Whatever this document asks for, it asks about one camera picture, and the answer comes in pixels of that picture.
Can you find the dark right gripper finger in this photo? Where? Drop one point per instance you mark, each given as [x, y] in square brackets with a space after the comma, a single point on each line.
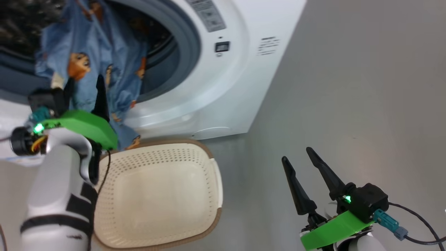
[299, 191]
[327, 174]

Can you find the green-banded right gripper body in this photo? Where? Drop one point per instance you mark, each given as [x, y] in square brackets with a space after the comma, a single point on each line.
[334, 230]

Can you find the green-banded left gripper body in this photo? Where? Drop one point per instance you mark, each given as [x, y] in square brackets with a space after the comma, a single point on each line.
[87, 125]

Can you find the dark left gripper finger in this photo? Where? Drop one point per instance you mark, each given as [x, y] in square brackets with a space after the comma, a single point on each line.
[68, 92]
[101, 101]

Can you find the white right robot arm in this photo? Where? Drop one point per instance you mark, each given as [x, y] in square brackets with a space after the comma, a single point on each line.
[362, 244]

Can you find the washing machine drum opening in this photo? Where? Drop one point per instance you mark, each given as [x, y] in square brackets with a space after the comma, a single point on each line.
[17, 21]

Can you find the white front-load washing machine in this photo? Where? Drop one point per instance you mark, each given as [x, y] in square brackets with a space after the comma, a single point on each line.
[226, 97]

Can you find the black door latch socket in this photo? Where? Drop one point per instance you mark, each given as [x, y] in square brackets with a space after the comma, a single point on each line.
[222, 46]

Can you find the black round wrist connector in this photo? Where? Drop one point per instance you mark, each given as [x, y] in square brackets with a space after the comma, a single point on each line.
[21, 141]

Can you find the cream perforated laundry basket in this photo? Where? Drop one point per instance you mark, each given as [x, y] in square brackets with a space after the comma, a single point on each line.
[156, 195]

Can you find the round white filter cover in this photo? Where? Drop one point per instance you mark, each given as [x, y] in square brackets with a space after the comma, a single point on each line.
[212, 133]

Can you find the grey warning label sticker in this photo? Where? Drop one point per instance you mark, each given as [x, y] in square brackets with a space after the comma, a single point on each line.
[207, 15]

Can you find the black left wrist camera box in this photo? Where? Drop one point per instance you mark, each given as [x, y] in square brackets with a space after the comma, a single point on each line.
[47, 101]

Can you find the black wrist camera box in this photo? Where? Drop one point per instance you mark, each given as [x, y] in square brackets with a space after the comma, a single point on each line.
[369, 200]
[47, 101]

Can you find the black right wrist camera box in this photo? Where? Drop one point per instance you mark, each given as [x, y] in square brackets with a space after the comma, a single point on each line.
[369, 200]

